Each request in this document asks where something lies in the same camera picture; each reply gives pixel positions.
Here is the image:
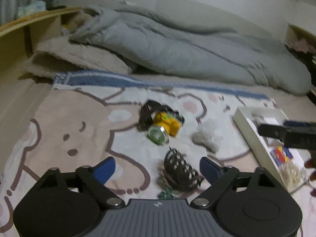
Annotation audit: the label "playing card box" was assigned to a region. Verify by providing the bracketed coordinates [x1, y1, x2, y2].
[270, 146, 293, 166]

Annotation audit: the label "brown hair claw clip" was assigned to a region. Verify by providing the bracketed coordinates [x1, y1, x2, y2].
[162, 147, 205, 192]

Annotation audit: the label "white tissue wad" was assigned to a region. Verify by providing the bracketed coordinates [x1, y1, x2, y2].
[191, 119, 223, 153]

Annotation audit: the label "bag of beige hair ties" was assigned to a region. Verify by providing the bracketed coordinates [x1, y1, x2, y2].
[278, 161, 308, 193]

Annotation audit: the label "yellow headlamp with black strap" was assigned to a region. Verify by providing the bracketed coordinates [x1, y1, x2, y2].
[139, 100, 185, 145]

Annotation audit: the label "grey foil wipes packet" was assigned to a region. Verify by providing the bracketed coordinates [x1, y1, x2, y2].
[252, 113, 283, 147]

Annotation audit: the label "white cardboard box tray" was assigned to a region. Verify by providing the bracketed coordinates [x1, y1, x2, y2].
[233, 107, 312, 193]

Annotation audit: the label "pink clothes on shelf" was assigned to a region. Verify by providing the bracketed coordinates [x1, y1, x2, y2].
[287, 39, 316, 55]

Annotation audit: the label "beige fleece blanket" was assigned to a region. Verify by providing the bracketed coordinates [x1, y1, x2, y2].
[23, 36, 135, 79]

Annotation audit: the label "grey duvet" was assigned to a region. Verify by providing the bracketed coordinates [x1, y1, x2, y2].
[70, 5, 312, 95]

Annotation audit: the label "wooden bedside shelf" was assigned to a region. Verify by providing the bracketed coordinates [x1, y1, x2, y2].
[1, 7, 82, 87]

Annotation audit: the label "tissue pack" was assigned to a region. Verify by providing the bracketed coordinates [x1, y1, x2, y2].
[17, 0, 46, 19]

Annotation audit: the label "cream wall shelf unit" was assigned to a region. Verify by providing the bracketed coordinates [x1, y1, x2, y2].
[284, 25, 315, 64]

